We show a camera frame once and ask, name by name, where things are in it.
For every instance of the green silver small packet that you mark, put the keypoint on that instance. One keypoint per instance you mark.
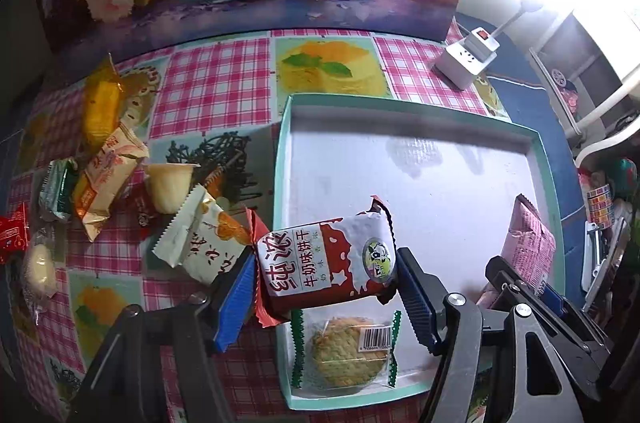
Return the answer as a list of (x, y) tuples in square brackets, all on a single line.
[(55, 194)]

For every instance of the yellow transparent snack packet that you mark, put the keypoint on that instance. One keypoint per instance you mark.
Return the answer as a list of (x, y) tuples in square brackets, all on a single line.
[(103, 96)]

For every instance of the blue cloth cover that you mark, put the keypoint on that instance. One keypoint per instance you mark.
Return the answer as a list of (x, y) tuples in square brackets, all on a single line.
[(527, 102)]

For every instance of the pink snack packet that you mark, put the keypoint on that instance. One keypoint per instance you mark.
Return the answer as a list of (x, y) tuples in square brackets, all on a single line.
[(529, 246)]

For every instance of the teal shallow box tray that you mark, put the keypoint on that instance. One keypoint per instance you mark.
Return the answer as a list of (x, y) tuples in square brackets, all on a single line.
[(448, 177)]

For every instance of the white power strip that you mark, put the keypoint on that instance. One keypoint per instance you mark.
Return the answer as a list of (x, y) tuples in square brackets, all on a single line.
[(462, 61)]

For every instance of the colourful cube box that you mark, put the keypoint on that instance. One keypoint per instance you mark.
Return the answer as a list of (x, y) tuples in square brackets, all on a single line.
[(600, 206)]

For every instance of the small red packet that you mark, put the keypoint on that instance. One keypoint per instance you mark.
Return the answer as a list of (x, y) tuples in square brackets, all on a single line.
[(14, 233)]

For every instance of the red white milk biscuit packet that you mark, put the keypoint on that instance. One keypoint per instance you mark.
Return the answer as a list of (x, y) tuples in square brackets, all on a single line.
[(323, 262)]

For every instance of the cream peach pastry packet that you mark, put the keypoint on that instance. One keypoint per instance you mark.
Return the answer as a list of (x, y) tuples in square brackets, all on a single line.
[(202, 239)]

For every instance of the yellow jelly cup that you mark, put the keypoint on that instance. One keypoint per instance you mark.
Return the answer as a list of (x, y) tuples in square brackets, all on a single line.
[(169, 184)]

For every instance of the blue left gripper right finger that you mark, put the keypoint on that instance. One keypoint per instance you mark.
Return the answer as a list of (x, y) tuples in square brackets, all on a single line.
[(421, 295)]

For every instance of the orange cream snack packet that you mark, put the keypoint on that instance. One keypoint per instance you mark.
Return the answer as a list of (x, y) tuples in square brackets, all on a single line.
[(104, 176)]

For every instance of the dark red candy packet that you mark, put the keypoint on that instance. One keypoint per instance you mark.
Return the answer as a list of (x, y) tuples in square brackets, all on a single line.
[(147, 217)]

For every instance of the white shelf rack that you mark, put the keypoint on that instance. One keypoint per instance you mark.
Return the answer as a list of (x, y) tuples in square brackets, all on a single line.
[(597, 106)]

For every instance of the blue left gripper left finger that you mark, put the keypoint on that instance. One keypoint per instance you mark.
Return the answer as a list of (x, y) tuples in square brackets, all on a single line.
[(232, 301)]

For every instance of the clear round cracker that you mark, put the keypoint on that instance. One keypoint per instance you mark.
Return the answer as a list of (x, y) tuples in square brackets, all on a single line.
[(341, 355)]

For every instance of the white clip phone holder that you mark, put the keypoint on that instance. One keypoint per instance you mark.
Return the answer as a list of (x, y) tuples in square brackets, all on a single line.
[(601, 253)]

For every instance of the pink checkered dessert tablecloth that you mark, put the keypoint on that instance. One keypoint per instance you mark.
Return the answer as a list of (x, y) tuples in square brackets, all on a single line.
[(128, 338)]

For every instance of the clear round cake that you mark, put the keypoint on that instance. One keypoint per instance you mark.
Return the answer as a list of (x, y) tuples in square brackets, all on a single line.
[(38, 267)]

